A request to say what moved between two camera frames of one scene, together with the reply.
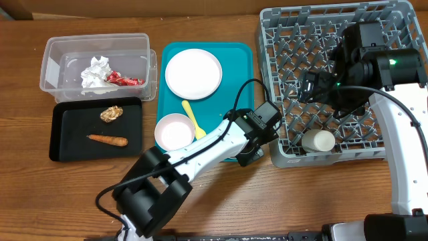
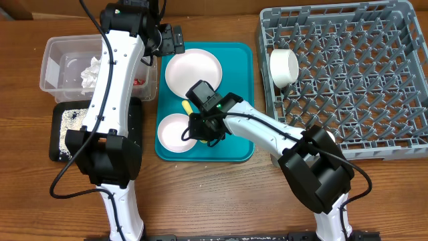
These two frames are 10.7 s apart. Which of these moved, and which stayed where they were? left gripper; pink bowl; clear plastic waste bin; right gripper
Moved: right gripper; left gripper
Stayed: pink bowl; clear plastic waste bin
